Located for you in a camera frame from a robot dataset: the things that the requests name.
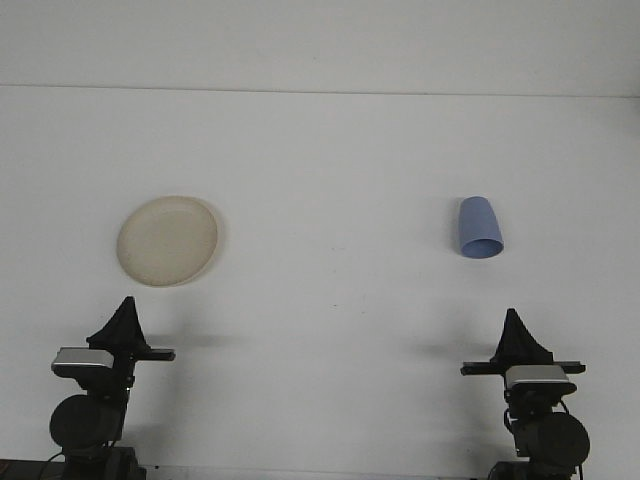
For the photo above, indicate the pale blue cup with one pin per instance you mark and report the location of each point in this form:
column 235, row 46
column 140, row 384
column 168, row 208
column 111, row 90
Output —
column 477, row 225

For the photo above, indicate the pale round plate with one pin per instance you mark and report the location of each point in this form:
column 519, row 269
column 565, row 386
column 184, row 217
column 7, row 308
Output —
column 167, row 242

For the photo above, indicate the dark robot platform edge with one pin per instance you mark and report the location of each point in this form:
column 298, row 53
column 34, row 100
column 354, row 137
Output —
column 22, row 470

